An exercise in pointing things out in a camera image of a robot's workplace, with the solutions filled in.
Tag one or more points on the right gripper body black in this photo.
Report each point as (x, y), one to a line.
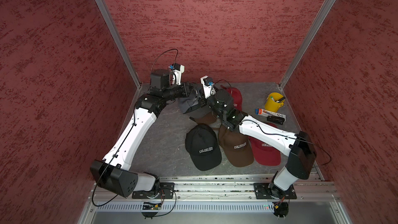
(204, 101)

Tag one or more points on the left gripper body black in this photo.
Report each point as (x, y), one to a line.
(183, 91)

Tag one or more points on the dark grey cap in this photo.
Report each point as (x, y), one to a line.
(192, 107)

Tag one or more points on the dark brown cap back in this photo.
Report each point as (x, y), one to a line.
(208, 119)

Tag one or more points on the black cap front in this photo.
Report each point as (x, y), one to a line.
(202, 145)

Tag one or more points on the red cap with white logo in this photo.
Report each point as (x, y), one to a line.
(264, 153)

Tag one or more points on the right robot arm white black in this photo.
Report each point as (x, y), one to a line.
(238, 127)

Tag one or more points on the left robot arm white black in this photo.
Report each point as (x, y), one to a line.
(113, 171)

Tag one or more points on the white staples box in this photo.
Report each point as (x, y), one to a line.
(265, 113)

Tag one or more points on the yellow plastic bucket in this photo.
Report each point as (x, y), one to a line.
(271, 105)

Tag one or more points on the black stapler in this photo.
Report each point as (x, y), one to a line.
(276, 120)

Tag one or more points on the black marker in bucket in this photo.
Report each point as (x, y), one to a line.
(281, 100)

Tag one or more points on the left corner aluminium profile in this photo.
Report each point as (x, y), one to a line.
(103, 8)

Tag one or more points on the corner aluminium profile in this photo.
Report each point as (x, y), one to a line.
(314, 28)
(103, 8)

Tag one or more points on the right corner aluminium profile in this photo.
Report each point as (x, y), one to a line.
(314, 28)

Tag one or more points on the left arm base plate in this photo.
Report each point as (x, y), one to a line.
(160, 191)

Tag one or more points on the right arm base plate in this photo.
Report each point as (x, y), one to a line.
(265, 192)

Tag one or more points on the aluminium rail frame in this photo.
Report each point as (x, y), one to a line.
(227, 199)

